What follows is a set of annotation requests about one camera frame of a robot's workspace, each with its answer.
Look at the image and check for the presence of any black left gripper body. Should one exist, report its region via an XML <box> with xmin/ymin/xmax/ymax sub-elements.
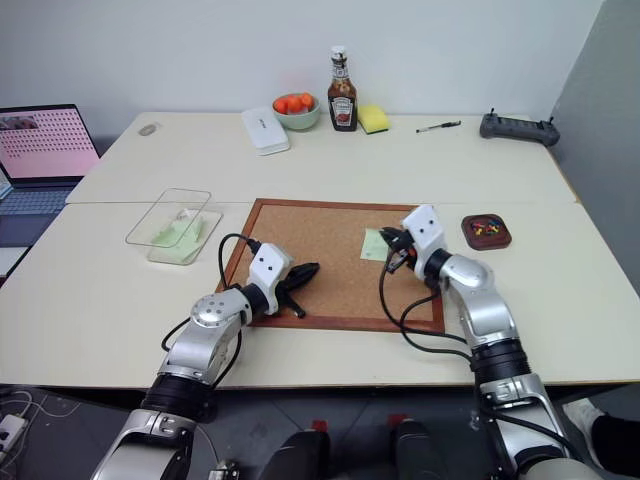
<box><xmin>276</xmin><ymin>269</ymin><xmax>302</xmax><ymax>303</ymax></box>

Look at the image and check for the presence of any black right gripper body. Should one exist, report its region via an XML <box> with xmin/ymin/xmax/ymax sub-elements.
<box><xmin>391</xmin><ymin>227</ymin><xmax>419</xmax><ymax>267</ymax></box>

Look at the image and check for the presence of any green sticky note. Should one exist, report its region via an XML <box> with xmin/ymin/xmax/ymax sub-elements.
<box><xmin>360</xmin><ymin>228</ymin><xmax>389</xmax><ymax>263</ymax></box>

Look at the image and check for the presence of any brown wooden tray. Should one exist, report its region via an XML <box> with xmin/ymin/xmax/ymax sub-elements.
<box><xmin>460</xmin><ymin>213</ymin><xmax>514</xmax><ymax>252</ymax></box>

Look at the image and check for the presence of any clear plastic box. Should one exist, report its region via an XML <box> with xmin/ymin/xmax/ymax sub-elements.
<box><xmin>147</xmin><ymin>206</ymin><xmax>224</xmax><ymax>267</ymax></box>

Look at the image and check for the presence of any clear plastic box lid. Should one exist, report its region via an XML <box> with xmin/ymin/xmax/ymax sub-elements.
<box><xmin>124</xmin><ymin>187</ymin><xmax>212</xmax><ymax>249</ymax></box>

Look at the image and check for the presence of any wood-framed cork board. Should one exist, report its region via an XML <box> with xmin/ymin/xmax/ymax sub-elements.
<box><xmin>215</xmin><ymin>197</ymin><xmax>446</xmax><ymax>334</ymax></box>

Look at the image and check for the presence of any yellow sponge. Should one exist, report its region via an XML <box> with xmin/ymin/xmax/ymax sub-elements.
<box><xmin>356</xmin><ymin>103</ymin><xmax>391</xmax><ymax>137</ymax></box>

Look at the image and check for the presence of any stack of green notes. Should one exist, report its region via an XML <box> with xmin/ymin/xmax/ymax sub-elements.
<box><xmin>150</xmin><ymin>214</ymin><xmax>209</xmax><ymax>262</ymax></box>

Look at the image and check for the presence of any black pen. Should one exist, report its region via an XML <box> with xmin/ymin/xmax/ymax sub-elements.
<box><xmin>415</xmin><ymin>120</ymin><xmax>463</xmax><ymax>135</ymax></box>

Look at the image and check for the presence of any ketchup bottle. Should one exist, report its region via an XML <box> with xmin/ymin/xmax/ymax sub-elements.
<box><xmin>327</xmin><ymin>45</ymin><xmax>359</xmax><ymax>133</ymax></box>

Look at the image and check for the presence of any pale green bowl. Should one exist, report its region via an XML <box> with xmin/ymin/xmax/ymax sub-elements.
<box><xmin>272</xmin><ymin>93</ymin><xmax>321</xmax><ymax>132</ymax></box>

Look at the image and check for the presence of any white flat case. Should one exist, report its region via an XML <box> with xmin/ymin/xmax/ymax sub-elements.
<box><xmin>240</xmin><ymin>106</ymin><xmax>292</xmax><ymax>157</ymax></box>

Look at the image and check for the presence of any dark rounded shape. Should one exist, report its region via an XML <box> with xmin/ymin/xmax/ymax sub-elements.
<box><xmin>261</xmin><ymin>428</ymin><xmax>332</xmax><ymax>480</ymax></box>
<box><xmin>389</xmin><ymin>419</ymin><xmax>452</xmax><ymax>480</ymax></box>

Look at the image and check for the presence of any grey remote controller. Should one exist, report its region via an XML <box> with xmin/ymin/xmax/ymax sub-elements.
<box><xmin>479</xmin><ymin>108</ymin><xmax>562</xmax><ymax>148</ymax></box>

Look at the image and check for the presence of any white shoe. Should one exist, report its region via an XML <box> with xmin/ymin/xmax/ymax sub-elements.
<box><xmin>563</xmin><ymin>398</ymin><xmax>609</xmax><ymax>454</ymax></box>

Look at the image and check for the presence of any open laptop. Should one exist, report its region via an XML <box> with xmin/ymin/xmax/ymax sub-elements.
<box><xmin>0</xmin><ymin>103</ymin><xmax>102</xmax><ymax>218</ymax></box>

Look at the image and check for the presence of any black trouser leg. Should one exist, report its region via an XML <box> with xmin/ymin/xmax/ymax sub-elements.
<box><xmin>591</xmin><ymin>414</ymin><xmax>640</xmax><ymax>475</ymax></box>

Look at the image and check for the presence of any white power strip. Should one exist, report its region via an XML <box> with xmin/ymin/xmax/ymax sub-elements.
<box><xmin>0</xmin><ymin>413</ymin><xmax>29</xmax><ymax>452</ymax></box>

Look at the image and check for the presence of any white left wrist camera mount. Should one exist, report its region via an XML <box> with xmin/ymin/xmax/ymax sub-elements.
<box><xmin>247</xmin><ymin>243</ymin><xmax>294</xmax><ymax>315</ymax></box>

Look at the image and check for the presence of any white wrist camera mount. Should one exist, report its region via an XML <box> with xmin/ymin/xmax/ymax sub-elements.
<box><xmin>401</xmin><ymin>203</ymin><xmax>447</xmax><ymax>262</ymax></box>
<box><xmin>247</xmin><ymin>243</ymin><xmax>294</xmax><ymax>315</ymax></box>

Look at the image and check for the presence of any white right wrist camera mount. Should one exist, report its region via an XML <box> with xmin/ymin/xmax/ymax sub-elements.
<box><xmin>401</xmin><ymin>203</ymin><xmax>447</xmax><ymax>262</ymax></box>

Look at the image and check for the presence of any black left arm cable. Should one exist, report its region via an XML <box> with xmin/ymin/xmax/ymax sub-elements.
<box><xmin>160</xmin><ymin>232</ymin><xmax>263</xmax><ymax>389</ymax></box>

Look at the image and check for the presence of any white thin cable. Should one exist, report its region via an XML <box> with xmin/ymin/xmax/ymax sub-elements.
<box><xmin>0</xmin><ymin>388</ymin><xmax>82</xmax><ymax>420</ymax></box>

